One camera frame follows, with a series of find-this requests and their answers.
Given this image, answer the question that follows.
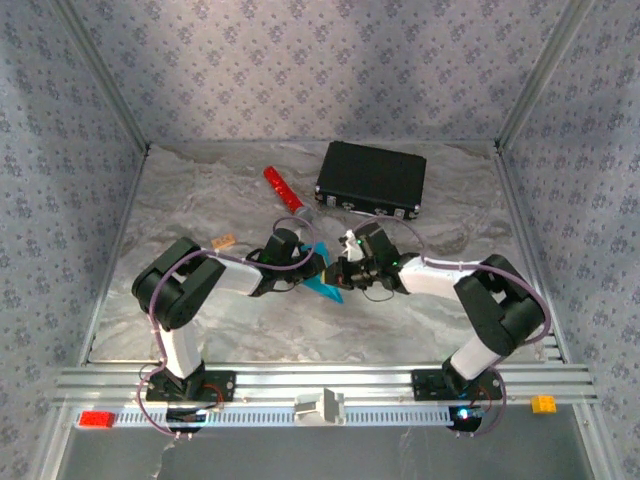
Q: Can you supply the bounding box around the red toy brick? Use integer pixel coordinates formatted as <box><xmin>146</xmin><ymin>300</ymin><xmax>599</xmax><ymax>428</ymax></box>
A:
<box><xmin>78</xmin><ymin>410</ymin><xmax>116</xmax><ymax>430</ymax></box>

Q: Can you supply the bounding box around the black controller board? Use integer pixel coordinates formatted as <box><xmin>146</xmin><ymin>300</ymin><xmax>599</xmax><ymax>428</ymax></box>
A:
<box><xmin>448</xmin><ymin>405</ymin><xmax>485</xmax><ymax>434</ymax></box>
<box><xmin>166</xmin><ymin>407</ymin><xmax>209</xmax><ymax>432</ymax></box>

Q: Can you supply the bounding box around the aluminium mounting rail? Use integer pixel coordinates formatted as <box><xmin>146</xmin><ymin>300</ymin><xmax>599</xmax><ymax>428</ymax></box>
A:
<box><xmin>53</xmin><ymin>363</ymin><xmax>600</xmax><ymax>407</ymax></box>

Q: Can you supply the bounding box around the white slotted cable duct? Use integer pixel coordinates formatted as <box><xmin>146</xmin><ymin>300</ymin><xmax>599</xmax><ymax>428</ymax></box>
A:
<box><xmin>73</xmin><ymin>405</ymin><xmax>484</xmax><ymax>429</ymax></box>

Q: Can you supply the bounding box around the red tube with grey cap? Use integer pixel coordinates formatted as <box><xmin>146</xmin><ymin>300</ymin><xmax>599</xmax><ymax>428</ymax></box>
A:
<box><xmin>263</xmin><ymin>166</ymin><xmax>316</xmax><ymax>224</ymax></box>

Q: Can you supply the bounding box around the aluminium corner post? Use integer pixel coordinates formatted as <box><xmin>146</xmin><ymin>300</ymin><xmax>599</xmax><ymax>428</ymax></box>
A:
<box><xmin>494</xmin><ymin>0</ymin><xmax>599</xmax><ymax>154</ymax></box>
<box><xmin>52</xmin><ymin>0</ymin><xmax>152</xmax><ymax>154</ymax></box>

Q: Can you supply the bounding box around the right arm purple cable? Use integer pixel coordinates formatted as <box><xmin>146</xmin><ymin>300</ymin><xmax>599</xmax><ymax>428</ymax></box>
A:
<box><xmin>357</xmin><ymin>215</ymin><xmax>554</xmax><ymax>437</ymax></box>

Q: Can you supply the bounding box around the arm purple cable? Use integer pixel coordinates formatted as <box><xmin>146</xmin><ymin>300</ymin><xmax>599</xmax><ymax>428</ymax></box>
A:
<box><xmin>357</xmin><ymin>215</ymin><xmax>554</xmax><ymax>437</ymax></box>
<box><xmin>138</xmin><ymin>215</ymin><xmax>317</xmax><ymax>441</ymax></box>

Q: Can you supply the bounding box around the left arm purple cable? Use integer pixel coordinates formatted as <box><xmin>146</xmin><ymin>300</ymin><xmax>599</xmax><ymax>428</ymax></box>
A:
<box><xmin>138</xmin><ymin>215</ymin><xmax>317</xmax><ymax>441</ymax></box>

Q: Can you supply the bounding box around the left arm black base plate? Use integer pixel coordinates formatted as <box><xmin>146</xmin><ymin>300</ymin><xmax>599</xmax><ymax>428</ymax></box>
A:
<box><xmin>143</xmin><ymin>370</ymin><xmax>237</xmax><ymax>404</ymax></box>

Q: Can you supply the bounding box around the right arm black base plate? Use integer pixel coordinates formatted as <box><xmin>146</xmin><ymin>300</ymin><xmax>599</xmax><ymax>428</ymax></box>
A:
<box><xmin>410</xmin><ymin>368</ymin><xmax>504</xmax><ymax>403</ymax></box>

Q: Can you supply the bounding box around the grey metal bracket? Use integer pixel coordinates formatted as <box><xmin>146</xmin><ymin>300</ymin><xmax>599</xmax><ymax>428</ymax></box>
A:
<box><xmin>293</xmin><ymin>387</ymin><xmax>347</xmax><ymax>427</ymax></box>

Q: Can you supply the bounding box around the black hard case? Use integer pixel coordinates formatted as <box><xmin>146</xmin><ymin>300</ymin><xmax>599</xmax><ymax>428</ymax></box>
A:
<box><xmin>313</xmin><ymin>140</ymin><xmax>428</xmax><ymax>222</ymax></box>

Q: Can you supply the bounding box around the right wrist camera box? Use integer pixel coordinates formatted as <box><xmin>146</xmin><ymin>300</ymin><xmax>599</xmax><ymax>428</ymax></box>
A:
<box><xmin>339</xmin><ymin>228</ymin><xmax>367</xmax><ymax>262</ymax></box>

